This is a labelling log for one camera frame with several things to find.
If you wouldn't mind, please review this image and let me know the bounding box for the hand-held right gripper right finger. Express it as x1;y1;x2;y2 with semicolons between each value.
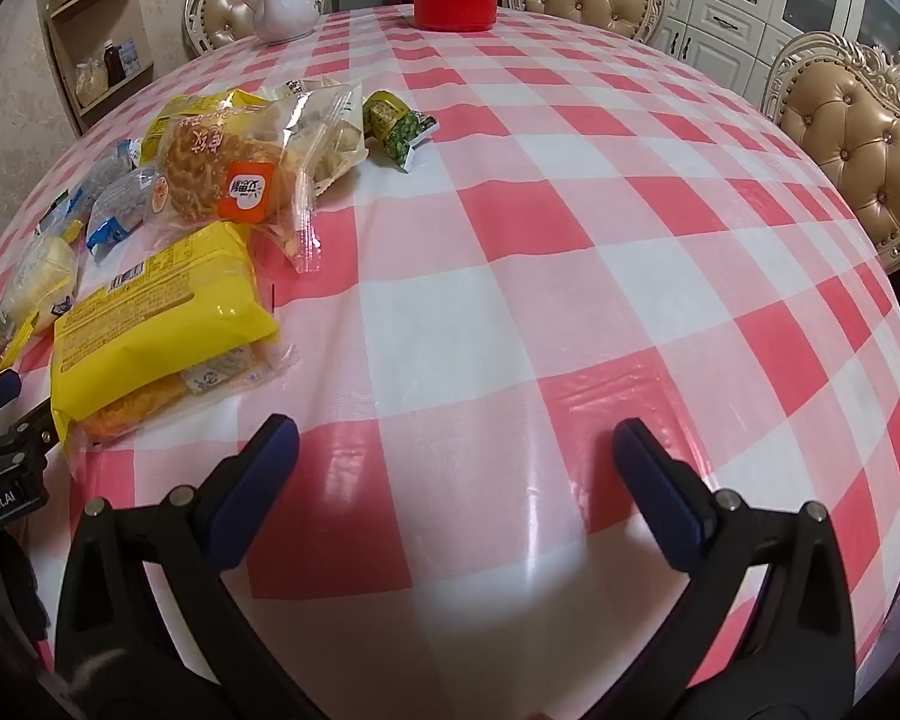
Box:
613;418;857;720

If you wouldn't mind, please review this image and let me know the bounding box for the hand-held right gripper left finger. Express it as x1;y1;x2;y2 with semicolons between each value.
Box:
54;414;323;720

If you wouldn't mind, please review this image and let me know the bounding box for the green snack packet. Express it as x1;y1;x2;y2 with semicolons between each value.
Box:
361;90;440;173

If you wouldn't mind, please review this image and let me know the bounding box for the pale yellow snack packet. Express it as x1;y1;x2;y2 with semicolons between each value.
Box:
0;232;80;372

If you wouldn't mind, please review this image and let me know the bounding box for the large yellow snack packet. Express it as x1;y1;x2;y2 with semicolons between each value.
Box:
49;221;301;452

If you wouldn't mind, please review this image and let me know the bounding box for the blue grey snack packet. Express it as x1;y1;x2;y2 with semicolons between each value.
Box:
82;165;162;263
67;139;147;211

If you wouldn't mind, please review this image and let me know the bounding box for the red checked tablecloth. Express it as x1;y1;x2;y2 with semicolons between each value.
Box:
0;4;900;720

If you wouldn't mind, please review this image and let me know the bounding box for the bread packet with orange label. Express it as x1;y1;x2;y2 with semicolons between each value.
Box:
139;88;327;275

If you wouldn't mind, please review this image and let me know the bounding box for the pale food bag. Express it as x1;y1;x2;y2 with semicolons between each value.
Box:
75;61;110;107

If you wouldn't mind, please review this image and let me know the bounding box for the white ceramic teapot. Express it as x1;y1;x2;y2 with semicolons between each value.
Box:
253;0;322;44

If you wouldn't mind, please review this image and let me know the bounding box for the wooden corner wall shelf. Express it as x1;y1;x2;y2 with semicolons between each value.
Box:
41;0;158;136

